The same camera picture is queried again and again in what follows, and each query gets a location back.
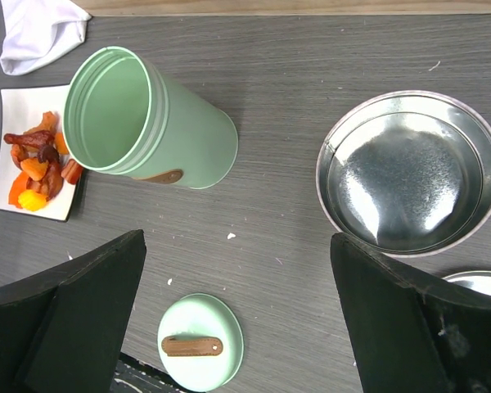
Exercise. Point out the wooden clothes rack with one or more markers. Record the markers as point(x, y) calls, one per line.
point(281, 7)

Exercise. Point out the white square plate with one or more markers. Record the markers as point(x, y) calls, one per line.
point(22, 109)

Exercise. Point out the orange salmon sushi piece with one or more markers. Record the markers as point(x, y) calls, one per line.
point(18, 186)

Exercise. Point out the orange fried shrimp piece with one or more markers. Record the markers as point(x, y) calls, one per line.
point(35, 169)

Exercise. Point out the purple octopus tentacle piece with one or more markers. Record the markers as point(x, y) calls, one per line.
point(48, 154)

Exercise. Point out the round silver tin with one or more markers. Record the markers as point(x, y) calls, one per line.
point(407, 172)

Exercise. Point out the silver embossed tin lid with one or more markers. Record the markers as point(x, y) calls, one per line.
point(476, 280)

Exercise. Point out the mint green tin canister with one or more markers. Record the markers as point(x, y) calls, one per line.
point(123, 117)

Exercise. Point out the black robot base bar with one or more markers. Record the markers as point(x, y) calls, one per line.
point(132, 376)

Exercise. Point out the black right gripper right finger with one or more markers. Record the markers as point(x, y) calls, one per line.
point(410, 331)

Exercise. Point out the white cloth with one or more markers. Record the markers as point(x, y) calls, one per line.
point(39, 33)

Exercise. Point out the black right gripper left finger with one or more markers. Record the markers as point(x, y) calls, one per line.
point(62, 330)

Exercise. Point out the mint green canister lid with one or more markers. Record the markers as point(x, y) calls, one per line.
point(200, 342)

